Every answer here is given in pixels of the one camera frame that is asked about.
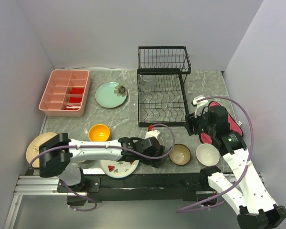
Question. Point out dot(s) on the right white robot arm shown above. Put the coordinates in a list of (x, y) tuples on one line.
[(248, 197)]

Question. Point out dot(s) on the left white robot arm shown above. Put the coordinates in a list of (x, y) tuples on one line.
[(58, 155)]

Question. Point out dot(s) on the clear faceted drinking glass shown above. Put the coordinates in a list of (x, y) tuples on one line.
[(148, 80)]

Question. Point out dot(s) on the mint green flower plate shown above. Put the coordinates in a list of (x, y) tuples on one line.
[(111, 95)]

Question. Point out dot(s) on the brown glazed bowl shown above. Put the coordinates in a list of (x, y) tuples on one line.
[(180, 155)]

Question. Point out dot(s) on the white grey mug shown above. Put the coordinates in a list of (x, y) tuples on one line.
[(160, 140)]

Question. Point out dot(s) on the orange bowl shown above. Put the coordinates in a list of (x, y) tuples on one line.
[(99, 133)]

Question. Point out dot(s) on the pink compartment organizer tray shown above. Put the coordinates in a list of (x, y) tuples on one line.
[(55, 99)]

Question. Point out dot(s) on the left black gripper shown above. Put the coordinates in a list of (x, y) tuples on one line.
[(152, 162)]

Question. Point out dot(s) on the aluminium rail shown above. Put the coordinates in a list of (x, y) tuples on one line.
[(35, 185)]

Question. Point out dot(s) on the pink red cloth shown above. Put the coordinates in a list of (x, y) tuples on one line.
[(206, 139)]

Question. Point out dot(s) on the white bowl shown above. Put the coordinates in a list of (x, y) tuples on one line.
[(207, 154)]

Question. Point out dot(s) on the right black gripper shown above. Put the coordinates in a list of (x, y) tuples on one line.
[(190, 119)]

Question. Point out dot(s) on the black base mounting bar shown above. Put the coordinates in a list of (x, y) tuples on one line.
[(184, 186)]

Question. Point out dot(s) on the red block in tray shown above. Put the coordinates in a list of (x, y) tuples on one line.
[(75, 99), (77, 90)]

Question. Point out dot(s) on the black wire dish rack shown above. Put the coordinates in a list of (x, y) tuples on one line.
[(165, 101)]

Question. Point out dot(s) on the watermelon pattern plate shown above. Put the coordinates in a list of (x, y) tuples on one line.
[(118, 169)]

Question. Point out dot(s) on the beige bird plate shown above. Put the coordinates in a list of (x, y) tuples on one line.
[(33, 148)]

